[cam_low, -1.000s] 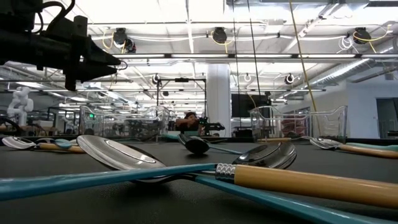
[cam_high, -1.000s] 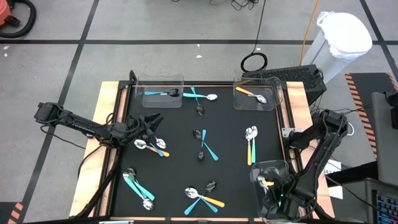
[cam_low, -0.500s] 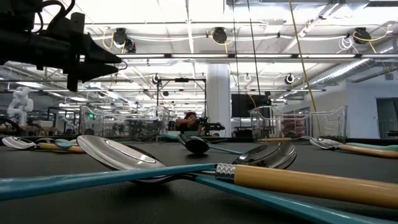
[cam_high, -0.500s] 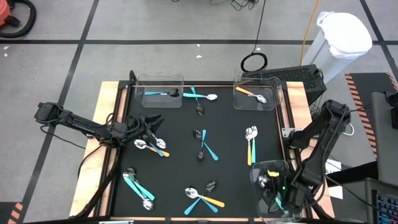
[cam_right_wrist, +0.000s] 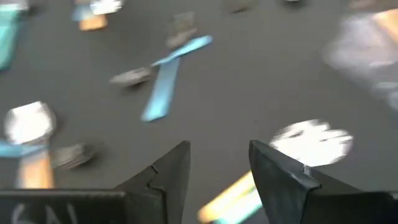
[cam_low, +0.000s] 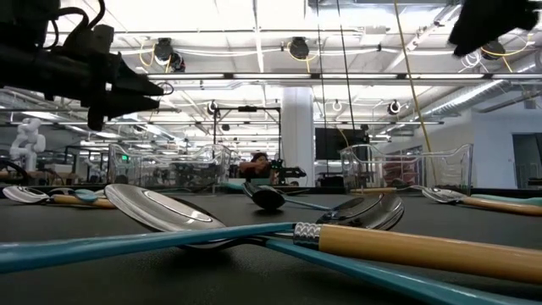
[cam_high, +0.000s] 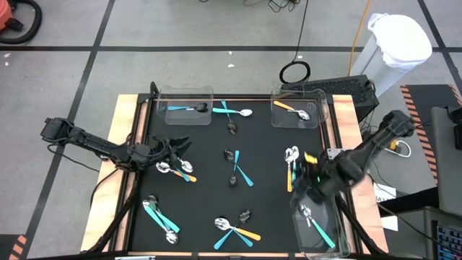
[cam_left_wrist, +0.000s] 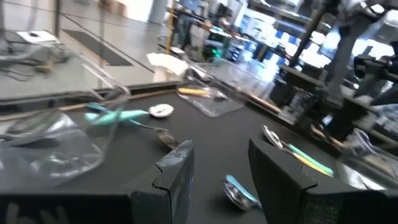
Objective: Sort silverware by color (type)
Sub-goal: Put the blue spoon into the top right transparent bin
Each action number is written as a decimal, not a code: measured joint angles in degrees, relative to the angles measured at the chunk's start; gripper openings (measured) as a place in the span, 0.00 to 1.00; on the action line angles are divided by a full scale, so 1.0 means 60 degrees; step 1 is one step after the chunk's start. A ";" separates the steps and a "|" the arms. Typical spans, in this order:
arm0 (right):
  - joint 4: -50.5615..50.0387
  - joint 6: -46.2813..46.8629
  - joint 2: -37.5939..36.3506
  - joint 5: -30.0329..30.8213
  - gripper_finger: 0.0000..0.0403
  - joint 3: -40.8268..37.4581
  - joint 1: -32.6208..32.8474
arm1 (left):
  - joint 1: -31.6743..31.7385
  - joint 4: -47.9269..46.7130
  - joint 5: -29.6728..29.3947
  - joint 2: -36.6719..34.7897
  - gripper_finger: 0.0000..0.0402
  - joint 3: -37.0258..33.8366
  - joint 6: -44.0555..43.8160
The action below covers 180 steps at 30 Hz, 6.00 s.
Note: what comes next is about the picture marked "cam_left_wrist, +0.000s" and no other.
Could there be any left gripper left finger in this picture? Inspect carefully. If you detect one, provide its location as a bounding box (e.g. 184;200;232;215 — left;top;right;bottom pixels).
0;139;195;224

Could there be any yellow hanging cable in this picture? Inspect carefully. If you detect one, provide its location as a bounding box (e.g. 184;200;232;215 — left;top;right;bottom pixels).
165;0;177;54

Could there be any teal-handled silver spoon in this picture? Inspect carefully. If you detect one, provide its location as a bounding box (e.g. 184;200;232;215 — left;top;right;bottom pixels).
84;103;175;126
262;124;335;177

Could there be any trash can with white bag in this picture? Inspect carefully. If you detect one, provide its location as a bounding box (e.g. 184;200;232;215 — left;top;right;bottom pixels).
146;52;189;77

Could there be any black vertical pole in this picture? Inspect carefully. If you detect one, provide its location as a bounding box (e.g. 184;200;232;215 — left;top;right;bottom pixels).
53;0;62;39

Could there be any blue-handled black spoon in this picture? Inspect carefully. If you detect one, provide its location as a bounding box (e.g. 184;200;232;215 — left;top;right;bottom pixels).
86;101;180;151
222;174;262;213

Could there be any black perforated computer case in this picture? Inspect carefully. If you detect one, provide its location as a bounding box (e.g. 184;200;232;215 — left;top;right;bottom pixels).
269;63;326;108

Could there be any black floor mat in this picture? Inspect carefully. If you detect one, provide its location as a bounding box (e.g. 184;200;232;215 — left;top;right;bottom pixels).
61;28;134;67

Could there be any white box device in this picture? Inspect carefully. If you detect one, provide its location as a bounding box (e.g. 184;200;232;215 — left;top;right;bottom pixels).
15;30;62;45

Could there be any person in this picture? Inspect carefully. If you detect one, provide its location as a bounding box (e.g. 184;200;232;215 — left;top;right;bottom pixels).
216;13;234;31

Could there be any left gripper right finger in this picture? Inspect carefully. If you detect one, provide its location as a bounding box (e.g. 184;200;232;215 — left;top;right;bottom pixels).
248;138;398;224

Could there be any orange-handled silver spoon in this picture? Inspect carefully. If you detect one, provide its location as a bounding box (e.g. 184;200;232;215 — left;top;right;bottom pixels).
279;146;333;178
177;87;228;103

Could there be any clear plastic bin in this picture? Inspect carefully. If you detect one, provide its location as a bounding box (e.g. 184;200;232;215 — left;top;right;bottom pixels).
0;60;132;190
176;57;276;118
335;126;398;191

